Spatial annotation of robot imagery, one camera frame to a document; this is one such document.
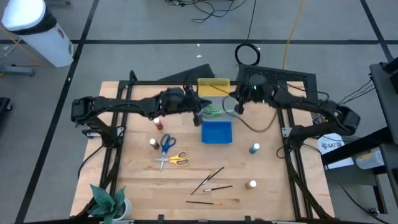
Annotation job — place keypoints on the potted green plant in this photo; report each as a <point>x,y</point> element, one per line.
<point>105,202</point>

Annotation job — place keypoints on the black caster base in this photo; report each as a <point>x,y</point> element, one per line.
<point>4,107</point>

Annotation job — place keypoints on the black table edge bracket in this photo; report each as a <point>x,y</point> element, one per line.
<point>247,219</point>
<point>160,219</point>

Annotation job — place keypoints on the white trash can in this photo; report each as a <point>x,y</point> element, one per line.
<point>40,40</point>

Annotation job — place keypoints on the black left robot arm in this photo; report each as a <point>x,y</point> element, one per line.
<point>124,104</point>

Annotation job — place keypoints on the black aluminium table frame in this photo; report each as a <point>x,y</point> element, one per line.
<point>149,83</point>

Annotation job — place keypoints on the grey stand base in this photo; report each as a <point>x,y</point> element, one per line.
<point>15,70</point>

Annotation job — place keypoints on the black flat panel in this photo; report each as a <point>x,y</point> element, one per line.
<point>192,74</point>

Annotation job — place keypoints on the whitish cylindrical container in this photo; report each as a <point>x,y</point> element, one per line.
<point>370,159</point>

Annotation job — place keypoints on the grey plastic bin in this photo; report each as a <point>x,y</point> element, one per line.
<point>214,119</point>

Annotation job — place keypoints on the black side cart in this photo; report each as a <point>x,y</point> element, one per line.
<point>385,93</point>

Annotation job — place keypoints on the yellow plastic bin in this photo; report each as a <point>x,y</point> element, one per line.
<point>206,90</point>

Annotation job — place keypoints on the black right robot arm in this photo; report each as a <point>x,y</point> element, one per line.
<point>311,104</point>

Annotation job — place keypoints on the white label sheet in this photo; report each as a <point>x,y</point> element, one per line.
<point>332,146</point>

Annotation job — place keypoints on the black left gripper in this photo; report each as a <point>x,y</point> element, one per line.
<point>175,99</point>

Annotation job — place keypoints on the red-orange paint bottle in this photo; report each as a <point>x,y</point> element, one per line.
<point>159,124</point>

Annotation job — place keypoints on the blue slotted plastic basket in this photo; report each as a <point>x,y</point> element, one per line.
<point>216,133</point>

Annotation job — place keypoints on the brown paint bottle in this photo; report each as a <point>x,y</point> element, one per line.
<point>154,144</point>

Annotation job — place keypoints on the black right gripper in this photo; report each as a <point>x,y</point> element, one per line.
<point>258,91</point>

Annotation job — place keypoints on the blue paint bottle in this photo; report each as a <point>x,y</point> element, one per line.
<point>254,148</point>

